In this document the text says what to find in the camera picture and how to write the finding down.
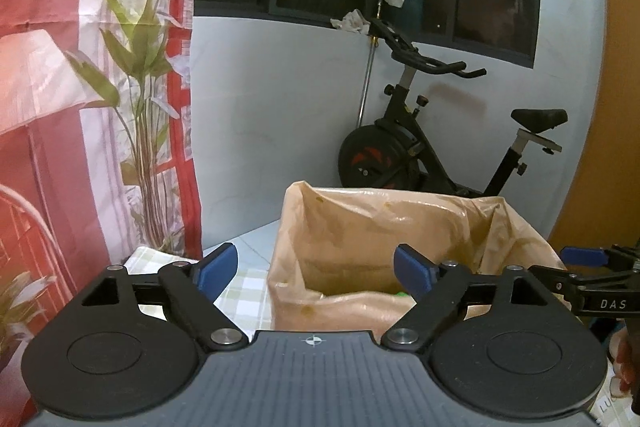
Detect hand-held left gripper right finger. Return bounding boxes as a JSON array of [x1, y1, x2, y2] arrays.
[[381, 244, 556, 353]]

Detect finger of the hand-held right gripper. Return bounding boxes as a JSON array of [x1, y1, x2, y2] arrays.
[[530, 265, 581, 306], [561, 243, 640, 273]]

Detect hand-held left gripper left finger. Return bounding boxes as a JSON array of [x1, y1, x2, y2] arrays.
[[75, 243, 249, 352]]

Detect plastic-lined cardboard box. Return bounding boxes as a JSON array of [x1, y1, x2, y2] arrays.
[[267, 180, 568, 333]]

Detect person's right hand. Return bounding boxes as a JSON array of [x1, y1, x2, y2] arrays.
[[606, 329, 633, 397]]

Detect green checked tablecloth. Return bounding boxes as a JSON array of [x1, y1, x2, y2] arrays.
[[122, 246, 273, 343]]

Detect white paper sheet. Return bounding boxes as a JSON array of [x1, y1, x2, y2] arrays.
[[590, 372, 631, 423]]

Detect black exercise bike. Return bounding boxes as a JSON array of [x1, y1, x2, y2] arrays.
[[337, 18, 568, 198]]

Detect wooden door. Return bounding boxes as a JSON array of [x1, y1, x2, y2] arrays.
[[547, 0, 640, 258]]

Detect metal rod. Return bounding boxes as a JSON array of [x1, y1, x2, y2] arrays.
[[356, 0, 383, 128]]

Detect red leaf-print curtain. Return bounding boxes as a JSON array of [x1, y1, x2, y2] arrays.
[[0, 0, 204, 423]]

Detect crumpled white cloth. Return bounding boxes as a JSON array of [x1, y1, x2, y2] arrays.
[[330, 9, 372, 34]]

